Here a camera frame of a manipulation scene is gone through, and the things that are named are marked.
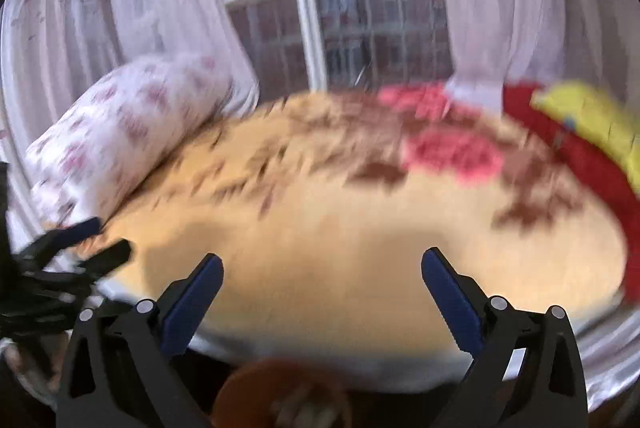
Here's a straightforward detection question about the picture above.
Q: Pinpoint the floral white pillow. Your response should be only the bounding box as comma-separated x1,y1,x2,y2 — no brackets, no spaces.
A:
24,54,237,230

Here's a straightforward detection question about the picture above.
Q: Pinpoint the white framed window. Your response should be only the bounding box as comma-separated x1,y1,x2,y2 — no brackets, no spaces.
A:
200,0,457,110

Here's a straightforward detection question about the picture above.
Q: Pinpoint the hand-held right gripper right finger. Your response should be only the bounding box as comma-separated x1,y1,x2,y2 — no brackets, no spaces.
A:
421,247,589,428

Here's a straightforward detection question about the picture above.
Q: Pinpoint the yellow printed pillow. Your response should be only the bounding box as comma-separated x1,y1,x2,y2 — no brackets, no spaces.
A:
531,79,640,196

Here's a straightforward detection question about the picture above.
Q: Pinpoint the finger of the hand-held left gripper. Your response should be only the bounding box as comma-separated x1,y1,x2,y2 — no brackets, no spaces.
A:
47,239,134,284
17,216,104,261

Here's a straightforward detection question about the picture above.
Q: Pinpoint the yellow floral plush blanket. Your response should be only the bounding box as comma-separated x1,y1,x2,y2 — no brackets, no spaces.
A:
97,83,632,361

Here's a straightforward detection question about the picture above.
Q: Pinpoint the red cloth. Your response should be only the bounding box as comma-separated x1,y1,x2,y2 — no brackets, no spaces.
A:
501,79,640,306

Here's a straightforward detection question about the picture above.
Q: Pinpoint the orange round bin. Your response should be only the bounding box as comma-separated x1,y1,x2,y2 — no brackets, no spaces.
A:
214,358,352,428

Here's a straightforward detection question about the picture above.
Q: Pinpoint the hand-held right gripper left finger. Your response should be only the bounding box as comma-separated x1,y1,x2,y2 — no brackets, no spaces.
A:
56,253,225,428

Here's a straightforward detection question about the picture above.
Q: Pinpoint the silver foil bag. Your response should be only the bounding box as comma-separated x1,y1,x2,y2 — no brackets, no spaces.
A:
574,300,640,415

